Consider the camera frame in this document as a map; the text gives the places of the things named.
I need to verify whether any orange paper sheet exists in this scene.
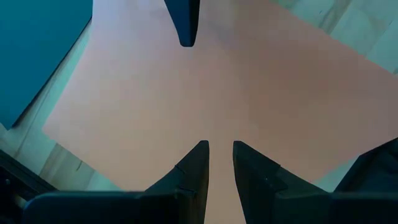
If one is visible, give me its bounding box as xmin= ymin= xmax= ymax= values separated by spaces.
xmin=42 ymin=0 xmax=398 ymax=224

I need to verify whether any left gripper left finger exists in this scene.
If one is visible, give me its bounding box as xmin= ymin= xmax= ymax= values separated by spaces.
xmin=22 ymin=140 xmax=210 ymax=224

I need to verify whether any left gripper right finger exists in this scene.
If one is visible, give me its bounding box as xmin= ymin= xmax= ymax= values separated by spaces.
xmin=233 ymin=141 xmax=398 ymax=224

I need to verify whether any black paper sheet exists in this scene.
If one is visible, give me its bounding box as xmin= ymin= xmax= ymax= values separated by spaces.
xmin=0 ymin=0 xmax=94 ymax=130

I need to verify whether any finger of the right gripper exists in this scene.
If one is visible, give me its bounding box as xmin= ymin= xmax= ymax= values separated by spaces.
xmin=164 ymin=0 xmax=201 ymax=49

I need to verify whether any black frame strut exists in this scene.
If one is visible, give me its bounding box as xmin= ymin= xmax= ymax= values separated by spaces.
xmin=333 ymin=136 xmax=398 ymax=195

